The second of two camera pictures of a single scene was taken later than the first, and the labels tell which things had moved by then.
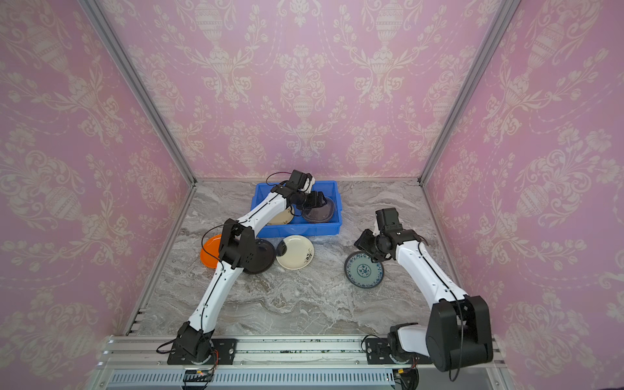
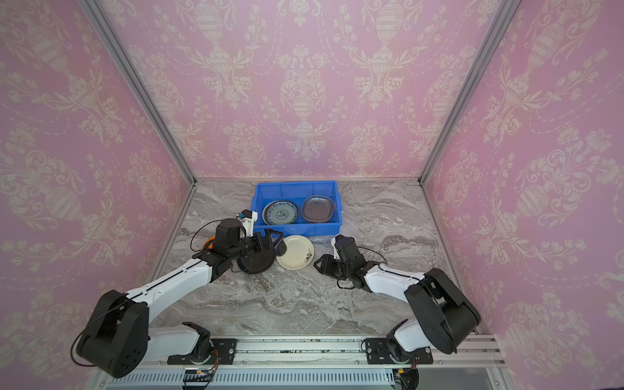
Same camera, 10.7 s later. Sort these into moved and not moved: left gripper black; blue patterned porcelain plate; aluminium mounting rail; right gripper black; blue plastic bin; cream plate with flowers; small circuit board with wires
Moved: blue patterned porcelain plate; right gripper black; left gripper black
Not moved: small circuit board with wires; blue plastic bin; cream plate with flowers; aluminium mounting rail
